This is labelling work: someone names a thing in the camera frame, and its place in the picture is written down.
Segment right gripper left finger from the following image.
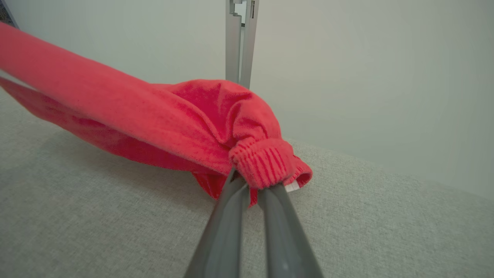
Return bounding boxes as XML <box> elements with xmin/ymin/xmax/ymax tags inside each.
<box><xmin>183</xmin><ymin>170</ymin><xmax>249</xmax><ymax>278</ymax></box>

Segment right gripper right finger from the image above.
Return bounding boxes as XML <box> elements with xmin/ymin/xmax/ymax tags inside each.
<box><xmin>258</xmin><ymin>183</ymin><xmax>325</xmax><ymax>278</ymax></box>

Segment red shorts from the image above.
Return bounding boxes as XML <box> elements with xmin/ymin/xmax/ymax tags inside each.
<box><xmin>0</xmin><ymin>21</ymin><xmax>313</xmax><ymax>207</ymax></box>

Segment grey fabric sofa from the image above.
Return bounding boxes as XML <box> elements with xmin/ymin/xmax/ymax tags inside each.
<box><xmin>0</xmin><ymin>89</ymin><xmax>494</xmax><ymax>278</ymax></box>

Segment grey metal stand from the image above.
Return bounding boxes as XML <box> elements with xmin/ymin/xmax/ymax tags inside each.
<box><xmin>225</xmin><ymin>0</ymin><xmax>260</xmax><ymax>90</ymax></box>

